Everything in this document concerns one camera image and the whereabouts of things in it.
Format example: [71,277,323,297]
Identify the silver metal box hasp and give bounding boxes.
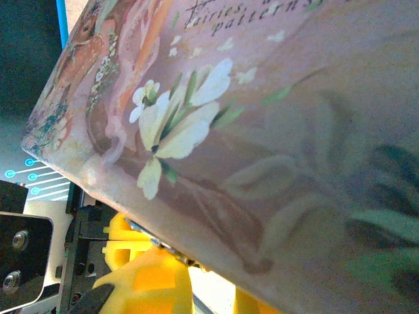
[126,217,210,272]

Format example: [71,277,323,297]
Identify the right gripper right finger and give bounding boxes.
[234,283,282,314]

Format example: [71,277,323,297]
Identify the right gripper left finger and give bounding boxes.
[70,245,196,314]

